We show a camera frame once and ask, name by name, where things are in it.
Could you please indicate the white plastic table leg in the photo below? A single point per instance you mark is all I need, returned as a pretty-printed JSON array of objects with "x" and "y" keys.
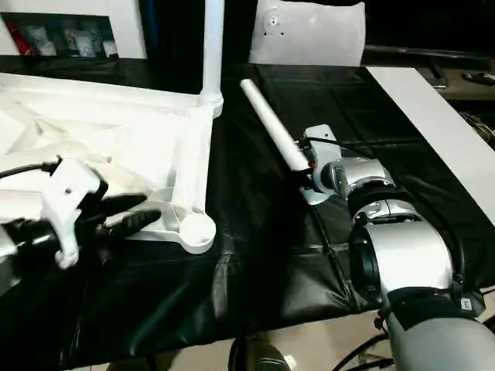
[
  {"x": 213, "y": 46},
  {"x": 271, "y": 124}
]

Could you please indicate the white plastic table top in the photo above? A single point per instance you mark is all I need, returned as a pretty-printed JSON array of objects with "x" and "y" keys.
[{"x": 116, "y": 131}]

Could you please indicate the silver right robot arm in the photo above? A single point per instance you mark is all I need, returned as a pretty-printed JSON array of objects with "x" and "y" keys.
[{"x": 394, "y": 247}]

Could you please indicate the black work mat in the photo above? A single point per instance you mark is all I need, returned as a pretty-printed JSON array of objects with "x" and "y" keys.
[{"x": 271, "y": 247}]

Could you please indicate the white flat board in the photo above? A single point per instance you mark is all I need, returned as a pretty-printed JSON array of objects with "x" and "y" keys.
[{"x": 441, "y": 131}]

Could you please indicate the white cushion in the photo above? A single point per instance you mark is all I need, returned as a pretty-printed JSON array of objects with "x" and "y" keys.
[{"x": 309, "y": 32}]

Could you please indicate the white cabinet with glass doors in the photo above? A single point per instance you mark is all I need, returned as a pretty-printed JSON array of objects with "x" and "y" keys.
[{"x": 69, "y": 27}]

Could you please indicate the black right robot foot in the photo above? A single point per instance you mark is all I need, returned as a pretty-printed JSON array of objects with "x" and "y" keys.
[{"x": 259, "y": 357}]

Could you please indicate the black flat device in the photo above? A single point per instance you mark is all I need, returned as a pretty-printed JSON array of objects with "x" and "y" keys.
[{"x": 479, "y": 79}]

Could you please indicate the red bottle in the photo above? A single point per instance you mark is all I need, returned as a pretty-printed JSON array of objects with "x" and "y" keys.
[{"x": 17, "y": 37}]

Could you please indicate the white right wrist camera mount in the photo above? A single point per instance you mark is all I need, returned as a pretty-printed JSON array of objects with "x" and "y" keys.
[{"x": 319, "y": 154}]

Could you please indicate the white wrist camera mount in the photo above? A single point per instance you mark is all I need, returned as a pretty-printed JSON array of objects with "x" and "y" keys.
[
  {"x": 69, "y": 201},
  {"x": 319, "y": 154}
]

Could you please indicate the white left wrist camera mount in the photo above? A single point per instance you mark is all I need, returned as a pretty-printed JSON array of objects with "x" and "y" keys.
[{"x": 69, "y": 201}]

